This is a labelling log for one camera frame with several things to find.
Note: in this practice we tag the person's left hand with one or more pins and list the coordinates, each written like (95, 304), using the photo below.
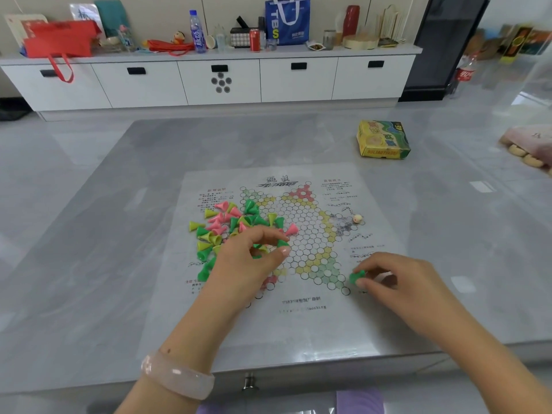
(235, 271)

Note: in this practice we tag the person's right hand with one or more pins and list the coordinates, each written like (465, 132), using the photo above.
(414, 288)

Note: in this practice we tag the person's right thumb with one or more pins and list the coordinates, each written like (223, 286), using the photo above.
(373, 290)

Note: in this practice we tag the person's left thumb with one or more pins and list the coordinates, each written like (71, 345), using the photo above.
(276, 253)

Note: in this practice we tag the green cone game piece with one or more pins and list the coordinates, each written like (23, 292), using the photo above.
(282, 243)
(357, 277)

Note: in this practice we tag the person's right forearm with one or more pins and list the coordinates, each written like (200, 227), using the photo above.
(487, 366)

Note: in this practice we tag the person's left forearm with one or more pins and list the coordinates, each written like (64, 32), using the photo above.
(189, 353)

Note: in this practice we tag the pile of coloured game cones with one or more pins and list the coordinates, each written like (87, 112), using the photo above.
(224, 226)

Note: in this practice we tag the printed paper game board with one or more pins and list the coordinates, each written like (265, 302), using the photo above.
(310, 314)

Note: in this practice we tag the purple cloth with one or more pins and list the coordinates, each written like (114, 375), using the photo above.
(360, 401)

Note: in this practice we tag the metal drawer knob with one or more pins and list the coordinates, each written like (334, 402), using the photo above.
(250, 381)

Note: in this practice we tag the yellow green cardboard box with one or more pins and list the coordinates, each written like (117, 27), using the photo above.
(381, 140)

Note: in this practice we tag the pale pink jade bangle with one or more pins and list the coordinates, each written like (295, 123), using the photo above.
(181, 377)

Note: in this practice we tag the white sideboard cabinet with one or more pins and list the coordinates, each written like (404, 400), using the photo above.
(215, 81)

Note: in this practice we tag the small white dish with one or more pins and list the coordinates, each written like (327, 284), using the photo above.
(315, 46)

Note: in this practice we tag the red drink can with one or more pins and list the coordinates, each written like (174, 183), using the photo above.
(255, 40)

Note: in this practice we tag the checked tissue box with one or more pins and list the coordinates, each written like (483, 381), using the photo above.
(239, 37)

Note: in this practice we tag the silver metal cup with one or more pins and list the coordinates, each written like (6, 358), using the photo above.
(329, 40)

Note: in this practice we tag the small white cup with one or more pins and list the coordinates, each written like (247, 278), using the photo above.
(210, 42)

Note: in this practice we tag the round bamboo box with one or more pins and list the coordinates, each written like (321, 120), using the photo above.
(360, 42)

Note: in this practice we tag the blue tote bag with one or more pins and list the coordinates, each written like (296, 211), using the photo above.
(288, 21)

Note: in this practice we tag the blue label water bottle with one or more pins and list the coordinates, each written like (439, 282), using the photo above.
(198, 34)

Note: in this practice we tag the red label cola bottle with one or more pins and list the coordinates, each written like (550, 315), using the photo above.
(463, 75)

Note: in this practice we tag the small toy figurine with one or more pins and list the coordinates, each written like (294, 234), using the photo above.
(178, 37)

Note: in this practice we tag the red thermos flask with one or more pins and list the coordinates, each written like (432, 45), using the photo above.
(351, 21)

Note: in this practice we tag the wooden rack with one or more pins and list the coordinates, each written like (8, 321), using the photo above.
(390, 23)

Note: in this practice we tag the black tall cabinet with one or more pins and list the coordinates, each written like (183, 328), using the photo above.
(444, 43)

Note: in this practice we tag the clear plastic bottle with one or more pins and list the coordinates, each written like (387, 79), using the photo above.
(126, 38)

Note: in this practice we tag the teal book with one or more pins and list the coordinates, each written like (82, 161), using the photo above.
(111, 17)

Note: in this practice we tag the row of colourful boxes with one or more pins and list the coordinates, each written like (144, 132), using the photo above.
(524, 42)

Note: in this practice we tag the red fabric bag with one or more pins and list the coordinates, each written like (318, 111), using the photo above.
(60, 40)

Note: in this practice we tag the white printed card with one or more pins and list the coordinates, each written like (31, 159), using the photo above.
(17, 27)

